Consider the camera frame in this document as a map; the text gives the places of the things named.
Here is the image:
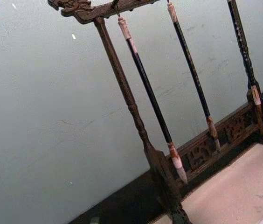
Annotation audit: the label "large black calligraphy brush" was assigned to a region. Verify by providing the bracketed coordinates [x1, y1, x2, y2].
[117, 16, 188, 185]

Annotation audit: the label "carved dark wooden brush rack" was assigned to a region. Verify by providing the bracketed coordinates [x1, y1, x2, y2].
[47, 0, 263, 224]

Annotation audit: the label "slim black calligraphy brush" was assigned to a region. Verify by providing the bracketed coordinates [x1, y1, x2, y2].
[166, 1, 221, 154]

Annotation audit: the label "black table cloth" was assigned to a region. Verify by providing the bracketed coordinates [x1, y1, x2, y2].
[67, 82, 263, 224]

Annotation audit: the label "pale beige felt mat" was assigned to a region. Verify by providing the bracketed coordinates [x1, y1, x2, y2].
[150, 142, 263, 224]

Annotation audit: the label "black calligraphy brush white marks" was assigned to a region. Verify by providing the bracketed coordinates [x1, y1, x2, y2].
[227, 0, 262, 106]

